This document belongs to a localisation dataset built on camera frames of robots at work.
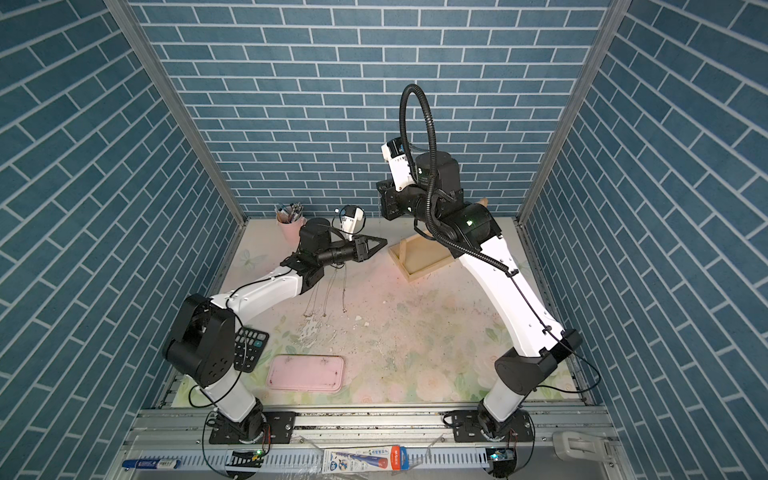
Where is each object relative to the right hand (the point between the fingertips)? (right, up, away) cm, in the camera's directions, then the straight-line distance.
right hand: (382, 186), depth 63 cm
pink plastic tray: (-22, -48, +17) cm, 55 cm away
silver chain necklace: (-26, -34, +32) cm, 53 cm away
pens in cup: (-37, -2, +44) cm, 57 cm away
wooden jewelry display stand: (+12, -17, +44) cm, 48 cm away
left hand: (+2, -13, +16) cm, 20 cm away
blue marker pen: (-52, -63, +4) cm, 82 cm away
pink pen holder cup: (-36, -8, +44) cm, 57 cm away
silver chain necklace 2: (-14, -34, +32) cm, 49 cm away
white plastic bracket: (+47, -60, +6) cm, 76 cm away
